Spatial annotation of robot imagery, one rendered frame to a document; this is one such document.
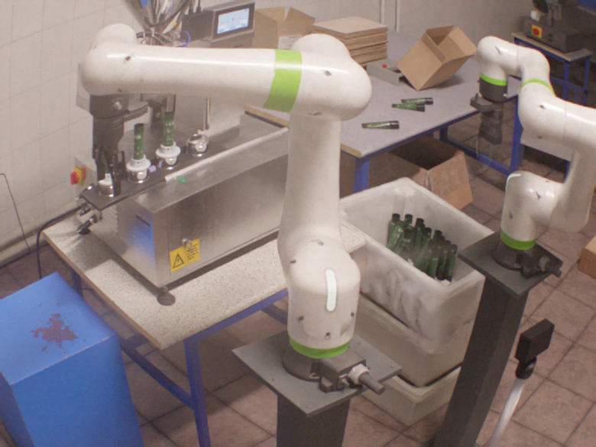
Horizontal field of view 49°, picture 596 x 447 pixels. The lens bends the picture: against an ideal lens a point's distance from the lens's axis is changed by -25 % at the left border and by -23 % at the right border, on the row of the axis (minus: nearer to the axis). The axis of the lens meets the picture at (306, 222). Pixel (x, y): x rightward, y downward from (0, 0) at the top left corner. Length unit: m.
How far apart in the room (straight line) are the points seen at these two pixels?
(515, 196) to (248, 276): 0.79
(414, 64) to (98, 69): 2.51
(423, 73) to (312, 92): 2.31
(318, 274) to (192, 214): 0.65
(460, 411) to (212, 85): 1.48
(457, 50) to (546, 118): 2.16
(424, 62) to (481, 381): 1.76
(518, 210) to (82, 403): 1.42
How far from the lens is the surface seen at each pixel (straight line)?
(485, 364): 2.28
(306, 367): 1.63
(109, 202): 2.04
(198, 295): 2.17
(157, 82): 1.30
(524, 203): 1.99
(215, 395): 2.94
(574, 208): 1.95
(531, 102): 1.66
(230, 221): 2.21
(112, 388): 2.38
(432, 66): 3.57
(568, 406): 3.07
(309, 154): 1.57
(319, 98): 1.33
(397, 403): 2.81
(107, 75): 1.29
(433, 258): 2.73
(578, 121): 1.66
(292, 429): 1.81
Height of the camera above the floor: 2.01
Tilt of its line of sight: 30 degrees down
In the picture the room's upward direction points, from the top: 3 degrees clockwise
